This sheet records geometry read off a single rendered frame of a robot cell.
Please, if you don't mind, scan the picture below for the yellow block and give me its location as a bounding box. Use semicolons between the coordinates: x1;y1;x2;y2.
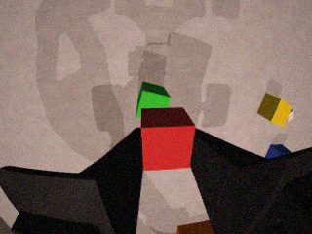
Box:
257;94;293;128

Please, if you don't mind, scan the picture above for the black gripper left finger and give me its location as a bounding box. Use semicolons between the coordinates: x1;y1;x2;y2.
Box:
0;128;144;234

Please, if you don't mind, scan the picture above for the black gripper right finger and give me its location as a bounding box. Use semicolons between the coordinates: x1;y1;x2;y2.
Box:
190;128;312;234

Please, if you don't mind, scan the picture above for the blue cube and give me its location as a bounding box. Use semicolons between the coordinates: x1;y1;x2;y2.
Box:
265;144;291;159

